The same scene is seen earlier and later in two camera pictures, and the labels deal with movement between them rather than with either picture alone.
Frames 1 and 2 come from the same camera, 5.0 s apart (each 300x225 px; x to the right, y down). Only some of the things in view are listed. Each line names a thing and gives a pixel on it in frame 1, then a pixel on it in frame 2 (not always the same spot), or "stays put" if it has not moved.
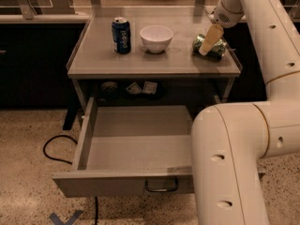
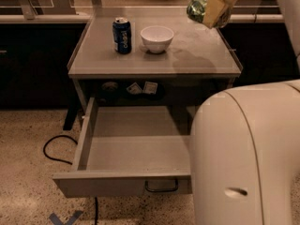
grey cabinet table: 151,55 stays put
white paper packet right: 150,87 stays put
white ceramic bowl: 156,37 stays put
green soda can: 217,52 -> 196,9
